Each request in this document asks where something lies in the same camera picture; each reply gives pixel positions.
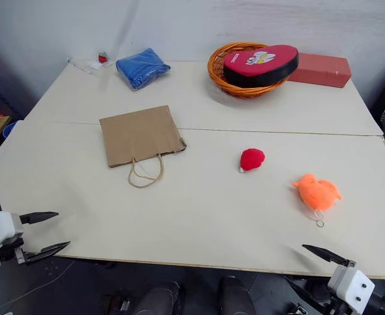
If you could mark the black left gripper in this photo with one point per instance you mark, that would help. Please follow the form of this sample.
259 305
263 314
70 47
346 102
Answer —
10 252

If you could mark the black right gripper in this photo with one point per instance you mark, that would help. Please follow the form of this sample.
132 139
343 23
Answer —
334 306

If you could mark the clear plastic bag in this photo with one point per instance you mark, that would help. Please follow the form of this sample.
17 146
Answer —
89 65

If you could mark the orange plush toy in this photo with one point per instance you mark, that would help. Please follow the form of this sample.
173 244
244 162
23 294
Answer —
316 192

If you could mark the blue bucket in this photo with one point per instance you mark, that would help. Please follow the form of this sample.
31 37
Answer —
8 130

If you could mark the red plush toy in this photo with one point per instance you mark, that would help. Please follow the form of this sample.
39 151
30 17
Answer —
252 159

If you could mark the dark rounded shape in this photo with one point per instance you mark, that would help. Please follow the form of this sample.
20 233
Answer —
161 300

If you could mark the small red object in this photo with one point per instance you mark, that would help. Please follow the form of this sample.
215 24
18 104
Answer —
103 58

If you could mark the blue folded cloth in wrap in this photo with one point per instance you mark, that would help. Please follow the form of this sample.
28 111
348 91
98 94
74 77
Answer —
142 68

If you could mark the red rectangular box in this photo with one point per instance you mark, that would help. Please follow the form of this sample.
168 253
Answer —
321 69

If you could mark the red heart-shaped box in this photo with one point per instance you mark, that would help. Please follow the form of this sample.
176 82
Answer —
261 65

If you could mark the orange wicker basket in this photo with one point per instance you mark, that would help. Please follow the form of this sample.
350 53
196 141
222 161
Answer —
221 77

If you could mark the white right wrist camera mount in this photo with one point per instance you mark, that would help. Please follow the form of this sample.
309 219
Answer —
351 285

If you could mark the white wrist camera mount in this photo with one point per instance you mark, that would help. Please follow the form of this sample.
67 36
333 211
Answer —
0 229
351 285

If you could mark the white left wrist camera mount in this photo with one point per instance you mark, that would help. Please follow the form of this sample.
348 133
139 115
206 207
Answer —
0 229

